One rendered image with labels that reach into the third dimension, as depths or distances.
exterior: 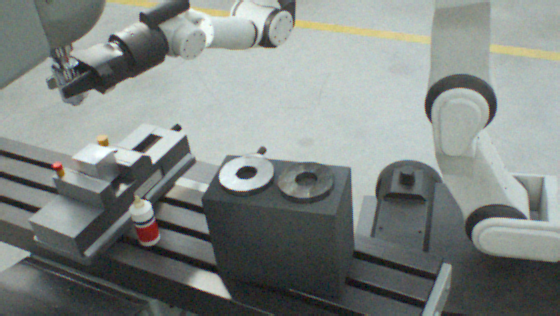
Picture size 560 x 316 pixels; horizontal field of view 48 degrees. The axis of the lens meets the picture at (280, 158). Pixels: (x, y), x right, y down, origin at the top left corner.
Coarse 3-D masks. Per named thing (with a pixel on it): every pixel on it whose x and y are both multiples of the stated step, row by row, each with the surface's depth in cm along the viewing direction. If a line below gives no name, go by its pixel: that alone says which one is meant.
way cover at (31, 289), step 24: (24, 264) 129; (48, 264) 129; (0, 288) 120; (24, 288) 122; (48, 288) 122; (72, 288) 122; (96, 288) 122; (24, 312) 108; (48, 312) 112; (72, 312) 115; (96, 312) 115; (120, 312) 116
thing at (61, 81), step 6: (78, 72) 109; (54, 78) 109; (60, 78) 108; (66, 78) 108; (72, 78) 109; (60, 84) 109; (60, 90) 110; (78, 96) 111; (84, 96) 112; (66, 102) 111; (72, 102) 111; (78, 102) 111
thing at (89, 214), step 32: (160, 128) 139; (160, 160) 130; (192, 160) 138; (64, 192) 123; (96, 192) 117; (128, 192) 124; (160, 192) 131; (32, 224) 119; (64, 224) 117; (96, 224) 118; (128, 224) 124; (96, 256) 118
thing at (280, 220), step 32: (224, 160) 107; (256, 160) 104; (224, 192) 101; (256, 192) 99; (288, 192) 97; (320, 192) 96; (224, 224) 102; (256, 224) 100; (288, 224) 98; (320, 224) 96; (352, 224) 109; (224, 256) 107; (256, 256) 105; (288, 256) 102; (320, 256) 100; (320, 288) 105
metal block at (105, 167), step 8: (88, 144) 124; (80, 152) 122; (88, 152) 122; (96, 152) 121; (104, 152) 121; (112, 152) 122; (80, 160) 120; (88, 160) 119; (96, 160) 119; (104, 160) 120; (112, 160) 122; (80, 168) 122; (88, 168) 120; (96, 168) 119; (104, 168) 121; (112, 168) 123; (96, 176) 120; (104, 176) 121; (112, 176) 123
